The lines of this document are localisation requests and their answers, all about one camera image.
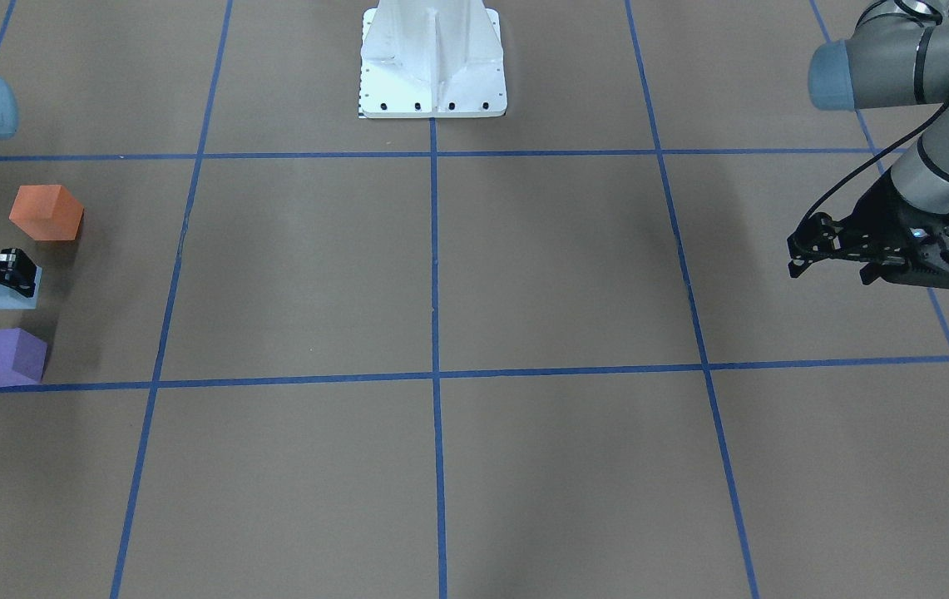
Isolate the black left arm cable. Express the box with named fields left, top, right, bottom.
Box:
left=798, top=0, right=949, bottom=242

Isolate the orange foam block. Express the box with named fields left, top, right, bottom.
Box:
left=8, top=185, right=85, bottom=242

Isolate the purple foam block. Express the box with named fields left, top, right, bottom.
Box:
left=0, top=329, right=47, bottom=388

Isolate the white camera pedestal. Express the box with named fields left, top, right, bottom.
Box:
left=358, top=1, right=508, bottom=119

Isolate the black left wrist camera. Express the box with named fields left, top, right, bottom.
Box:
left=883, top=226, right=949, bottom=290

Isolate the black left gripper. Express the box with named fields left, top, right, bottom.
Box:
left=787, top=174, right=949, bottom=287

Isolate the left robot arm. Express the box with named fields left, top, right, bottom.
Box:
left=787, top=1, right=949, bottom=290

